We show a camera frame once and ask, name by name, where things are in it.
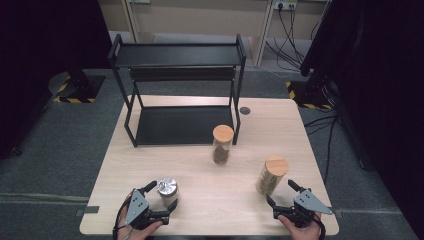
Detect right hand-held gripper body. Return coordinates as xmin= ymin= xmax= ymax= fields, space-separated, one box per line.
xmin=272 ymin=189 xmax=334 ymax=230

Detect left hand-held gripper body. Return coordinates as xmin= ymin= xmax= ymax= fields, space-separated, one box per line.
xmin=124 ymin=188 xmax=171 ymax=231

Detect glass jar with silver lid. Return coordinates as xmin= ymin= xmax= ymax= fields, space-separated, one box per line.
xmin=156 ymin=176 xmax=181 ymax=208

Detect wooden-lid glass jar pale contents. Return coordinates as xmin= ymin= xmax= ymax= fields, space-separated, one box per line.
xmin=255 ymin=156 xmax=290 ymax=197

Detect wooden-lid glass jar brown contents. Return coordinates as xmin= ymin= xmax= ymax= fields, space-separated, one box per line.
xmin=212 ymin=124 xmax=235 ymax=166

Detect black metal shelf rack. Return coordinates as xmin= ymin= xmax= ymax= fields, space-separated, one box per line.
xmin=107 ymin=33 xmax=248 ymax=148

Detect person's left hand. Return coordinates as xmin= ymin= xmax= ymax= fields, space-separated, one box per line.
xmin=117 ymin=193 xmax=165 ymax=240

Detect person's right hand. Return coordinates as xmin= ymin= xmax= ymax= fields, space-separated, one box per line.
xmin=277 ymin=213 xmax=325 ymax=240

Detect grey tape strip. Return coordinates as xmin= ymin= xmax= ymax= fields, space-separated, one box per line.
xmin=75 ymin=205 xmax=101 ymax=217
xmin=328 ymin=206 xmax=345 ymax=220

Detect black stand base striped tape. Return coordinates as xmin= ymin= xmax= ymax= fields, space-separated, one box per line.
xmin=48 ymin=68 xmax=106 ymax=105
xmin=285 ymin=78 xmax=335 ymax=111

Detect black curtain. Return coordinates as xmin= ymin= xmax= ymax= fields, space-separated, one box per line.
xmin=0 ymin=0 xmax=113 ymax=160
xmin=299 ymin=0 xmax=424 ymax=240

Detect white furniture leg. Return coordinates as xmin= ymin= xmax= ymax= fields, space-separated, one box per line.
xmin=254 ymin=0 xmax=278 ymax=68
xmin=119 ymin=0 xmax=140 ymax=43

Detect white power strip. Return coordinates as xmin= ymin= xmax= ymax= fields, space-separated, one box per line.
xmin=273 ymin=0 xmax=299 ymax=11

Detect left hand-held gripper cable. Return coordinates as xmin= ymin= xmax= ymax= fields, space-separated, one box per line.
xmin=112 ymin=199 xmax=132 ymax=240

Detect hand-held gripper cable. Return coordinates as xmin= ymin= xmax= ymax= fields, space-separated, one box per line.
xmin=112 ymin=199 xmax=132 ymax=240
xmin=313 ymin=214 xmax=327 ymax=240

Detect right hand-held gripper cable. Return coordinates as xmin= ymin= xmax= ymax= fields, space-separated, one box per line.
xmin=313 ymin=214 xmax=327 ymax=240

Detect black cables on floor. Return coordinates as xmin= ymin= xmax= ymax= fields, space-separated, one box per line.
xmin=303 ymin=113 xmax=339 ymax=185

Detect black cables at wall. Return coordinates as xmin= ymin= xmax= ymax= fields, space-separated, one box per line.
xmin=264 ymin=3 xmax=322 ymax=73

